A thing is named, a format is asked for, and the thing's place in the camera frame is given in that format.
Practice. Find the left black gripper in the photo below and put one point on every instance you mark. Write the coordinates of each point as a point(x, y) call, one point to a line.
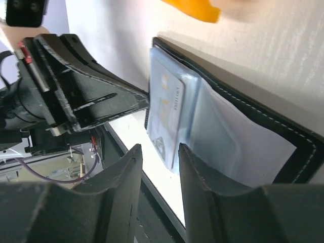
point(61, 88)

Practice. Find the yellow plastic bin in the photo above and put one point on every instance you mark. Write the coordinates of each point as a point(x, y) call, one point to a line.
point(201, 10)

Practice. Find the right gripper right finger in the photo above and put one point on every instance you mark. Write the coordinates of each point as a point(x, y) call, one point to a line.
point(219, 209)

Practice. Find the black leather card holder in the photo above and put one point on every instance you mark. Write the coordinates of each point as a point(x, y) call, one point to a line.
point(232, 133)

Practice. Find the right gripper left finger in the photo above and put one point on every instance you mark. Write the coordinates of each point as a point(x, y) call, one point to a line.
point(101, 209)

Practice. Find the silver VIP card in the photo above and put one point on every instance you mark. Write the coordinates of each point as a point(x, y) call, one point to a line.
point(166, 98)

